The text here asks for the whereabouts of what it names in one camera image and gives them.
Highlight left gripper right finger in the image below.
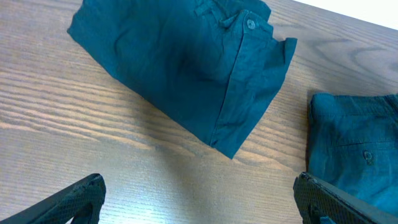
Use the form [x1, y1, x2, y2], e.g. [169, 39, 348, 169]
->
[293, 172, 397, 224]

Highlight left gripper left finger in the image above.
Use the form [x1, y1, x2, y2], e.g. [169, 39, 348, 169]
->
[1, 174, 106, 224]

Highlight navy blue shorts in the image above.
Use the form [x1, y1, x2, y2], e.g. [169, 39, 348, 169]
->
[307, 93, 397, 217]

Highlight folded dark navy shorts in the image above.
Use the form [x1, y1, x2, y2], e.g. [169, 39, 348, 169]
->
[68, 0, 297, 158]

